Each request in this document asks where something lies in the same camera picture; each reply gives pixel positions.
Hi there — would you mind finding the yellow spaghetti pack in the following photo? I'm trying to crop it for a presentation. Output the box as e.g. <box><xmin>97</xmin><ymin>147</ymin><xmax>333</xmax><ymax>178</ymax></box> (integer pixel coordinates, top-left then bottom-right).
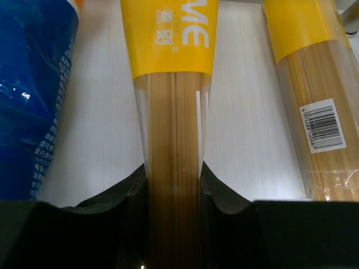
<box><xmin>121</xmin><ymin>1</ymin><xmax>219</xmax><ymax>268</ymax></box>
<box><xmin>263</xmin><ymin>1</ymin><xmax>358</xmax><ymax>202</ymax></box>

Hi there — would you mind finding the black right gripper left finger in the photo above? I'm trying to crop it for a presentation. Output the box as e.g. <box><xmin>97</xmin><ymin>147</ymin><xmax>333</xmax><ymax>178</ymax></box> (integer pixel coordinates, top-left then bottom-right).
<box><xmin>1</xmin><ymin>166</ymin><xmax>148</xmax><ymax>268</ymax></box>

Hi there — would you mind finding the yellow spaghetti pack on shelf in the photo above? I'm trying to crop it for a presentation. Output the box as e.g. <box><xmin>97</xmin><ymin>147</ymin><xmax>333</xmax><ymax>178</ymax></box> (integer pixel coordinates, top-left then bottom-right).
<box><xmin>263</xmin><ymin>1</ymin><xmax>358</xmax><ymax>202</ymax></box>

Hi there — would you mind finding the blue orange pasta bag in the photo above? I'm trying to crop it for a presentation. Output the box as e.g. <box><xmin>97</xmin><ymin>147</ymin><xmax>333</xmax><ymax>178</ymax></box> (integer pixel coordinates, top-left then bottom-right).
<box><xmin>1</xmin><ymin>0</ymin><xmax>83</xmax><ymax>200</ymax></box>

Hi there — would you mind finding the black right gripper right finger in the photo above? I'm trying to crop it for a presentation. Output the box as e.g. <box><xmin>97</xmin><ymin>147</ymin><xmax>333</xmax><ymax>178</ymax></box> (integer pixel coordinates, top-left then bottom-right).
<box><xmin>200</xmin><ymin>164</ymin><xmax>358</xmax><ymax>268</ymax></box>

